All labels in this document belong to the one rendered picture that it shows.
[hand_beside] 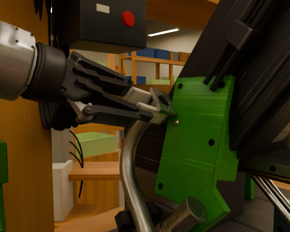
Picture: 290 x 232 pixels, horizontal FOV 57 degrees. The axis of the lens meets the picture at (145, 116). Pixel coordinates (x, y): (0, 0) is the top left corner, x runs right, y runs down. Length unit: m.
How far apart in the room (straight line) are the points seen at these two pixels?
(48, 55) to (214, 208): 0.30
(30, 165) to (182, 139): 0.35
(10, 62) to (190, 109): 0.27
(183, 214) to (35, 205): 0.38
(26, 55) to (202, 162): 0.28
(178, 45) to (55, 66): 11.82
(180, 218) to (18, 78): 0.27
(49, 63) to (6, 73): 0.05
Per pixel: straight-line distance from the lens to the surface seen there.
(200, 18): 1.00
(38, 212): 0.69
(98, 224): 0.82
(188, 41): 11.84
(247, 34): 0.39
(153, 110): 0.44
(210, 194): 0.41
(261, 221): 0.84
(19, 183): 0.65
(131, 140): 0.50
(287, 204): 0.55
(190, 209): 0.39
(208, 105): 0.43
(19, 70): 0.33
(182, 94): 0.47
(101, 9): 0.60
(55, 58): 0.35
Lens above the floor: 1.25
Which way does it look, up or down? 5 degrees down
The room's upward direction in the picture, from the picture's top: straight up
